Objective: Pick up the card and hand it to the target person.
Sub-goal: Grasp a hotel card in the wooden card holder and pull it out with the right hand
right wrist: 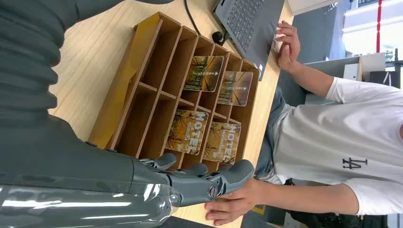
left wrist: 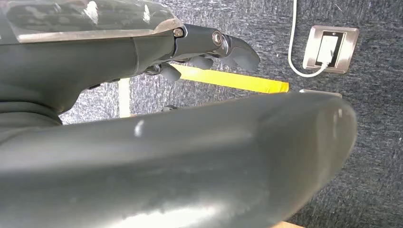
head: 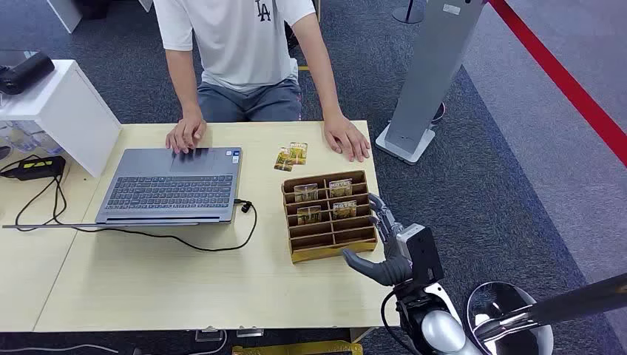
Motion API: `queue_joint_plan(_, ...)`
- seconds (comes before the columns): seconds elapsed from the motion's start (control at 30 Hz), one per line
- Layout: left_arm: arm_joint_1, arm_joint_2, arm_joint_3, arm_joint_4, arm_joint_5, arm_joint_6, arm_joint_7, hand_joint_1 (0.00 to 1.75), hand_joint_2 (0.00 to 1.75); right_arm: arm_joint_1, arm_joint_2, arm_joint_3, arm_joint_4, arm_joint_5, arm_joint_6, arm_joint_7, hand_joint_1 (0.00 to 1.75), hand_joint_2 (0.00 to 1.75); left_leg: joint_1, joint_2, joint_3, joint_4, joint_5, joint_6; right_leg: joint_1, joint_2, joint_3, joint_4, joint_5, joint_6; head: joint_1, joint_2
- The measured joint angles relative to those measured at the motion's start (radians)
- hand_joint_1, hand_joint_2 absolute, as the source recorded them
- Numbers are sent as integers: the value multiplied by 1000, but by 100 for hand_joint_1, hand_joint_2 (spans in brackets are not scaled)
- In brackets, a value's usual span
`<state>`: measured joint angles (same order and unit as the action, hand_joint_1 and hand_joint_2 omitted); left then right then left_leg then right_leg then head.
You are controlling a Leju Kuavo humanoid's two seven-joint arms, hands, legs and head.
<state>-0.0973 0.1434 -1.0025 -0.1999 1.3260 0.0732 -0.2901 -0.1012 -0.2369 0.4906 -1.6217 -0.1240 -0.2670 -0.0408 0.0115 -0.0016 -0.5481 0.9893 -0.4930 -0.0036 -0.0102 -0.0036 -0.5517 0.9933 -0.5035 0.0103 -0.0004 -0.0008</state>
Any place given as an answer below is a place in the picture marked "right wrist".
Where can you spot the dark grey laptop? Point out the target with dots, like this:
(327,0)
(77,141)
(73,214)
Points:
(248,25)

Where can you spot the white panel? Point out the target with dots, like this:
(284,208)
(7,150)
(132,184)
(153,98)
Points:
(310,5)

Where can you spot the person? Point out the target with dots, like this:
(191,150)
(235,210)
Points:
(340,132)

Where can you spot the red barrier strip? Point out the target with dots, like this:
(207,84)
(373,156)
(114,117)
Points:
(379,25)

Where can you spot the autumn trees logo key card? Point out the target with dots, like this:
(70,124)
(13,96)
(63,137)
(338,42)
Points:
(203,74)
(235,88)

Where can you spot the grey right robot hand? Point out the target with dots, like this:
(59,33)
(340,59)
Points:
(78,176)

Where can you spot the wooden card organizer box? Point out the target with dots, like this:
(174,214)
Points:
(151,72)

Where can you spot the autumn HOTEL print key card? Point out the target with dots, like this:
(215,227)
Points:
(186,132)
(222,143)

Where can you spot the ribbed grey right arm sleeve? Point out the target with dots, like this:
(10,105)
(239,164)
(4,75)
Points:
(25,63)

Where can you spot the grey partition cabinet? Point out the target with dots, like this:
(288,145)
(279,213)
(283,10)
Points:
(333,64)

